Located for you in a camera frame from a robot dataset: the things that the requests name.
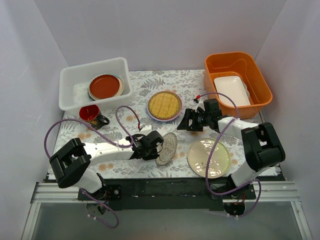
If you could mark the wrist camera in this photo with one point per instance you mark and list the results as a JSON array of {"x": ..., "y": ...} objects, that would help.
[
  {"x": 145, "y": 130},
  {"x": 198, "y": 105}
]

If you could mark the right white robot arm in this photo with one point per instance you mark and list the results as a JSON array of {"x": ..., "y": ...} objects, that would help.
[{"x": 262, "y": 147}]

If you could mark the orange plastic bin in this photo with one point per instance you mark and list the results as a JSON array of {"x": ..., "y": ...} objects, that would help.
[{"x": 243, "y": 65}]

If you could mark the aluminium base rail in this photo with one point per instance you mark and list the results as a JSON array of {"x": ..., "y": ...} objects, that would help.
[{"x": 168, "y": 209}]

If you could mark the white rectangular dish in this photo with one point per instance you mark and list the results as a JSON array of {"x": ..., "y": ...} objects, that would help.
[{"x": 234, "y": 88}]

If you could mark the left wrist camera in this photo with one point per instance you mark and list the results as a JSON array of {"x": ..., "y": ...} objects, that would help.
[{"x": 145, "y": 130}]

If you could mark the pink round plate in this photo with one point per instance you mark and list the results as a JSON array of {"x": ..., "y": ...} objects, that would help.
[{"x": 155, "y": 118}]

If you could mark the white plastic bin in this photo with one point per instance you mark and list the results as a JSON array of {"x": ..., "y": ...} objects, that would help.
[{"x": 74, "y": 83}]

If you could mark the cream and blue plate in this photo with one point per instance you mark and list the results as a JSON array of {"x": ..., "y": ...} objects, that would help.
[{"x": 122, "y": 87}]

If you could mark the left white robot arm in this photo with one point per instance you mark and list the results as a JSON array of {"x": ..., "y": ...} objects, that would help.
[{"x": 71, "y": 164}]

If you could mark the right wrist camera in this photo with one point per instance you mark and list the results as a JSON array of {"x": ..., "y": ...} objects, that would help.
[{"x": 198, "y": 105}]

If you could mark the speckled grey oval plate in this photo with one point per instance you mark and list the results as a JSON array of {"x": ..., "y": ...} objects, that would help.
[{"x": 170, "y": 145}]

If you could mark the red brown rimmed plate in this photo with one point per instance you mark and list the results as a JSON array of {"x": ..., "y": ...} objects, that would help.
[{"x": 104, "y": 86}]

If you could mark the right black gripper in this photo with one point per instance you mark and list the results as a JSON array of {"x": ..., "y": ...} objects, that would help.
[{"x": 191, "y": 120}]

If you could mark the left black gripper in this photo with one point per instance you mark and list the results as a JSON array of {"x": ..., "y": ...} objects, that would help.
[{"x": 152, "y": 149}]

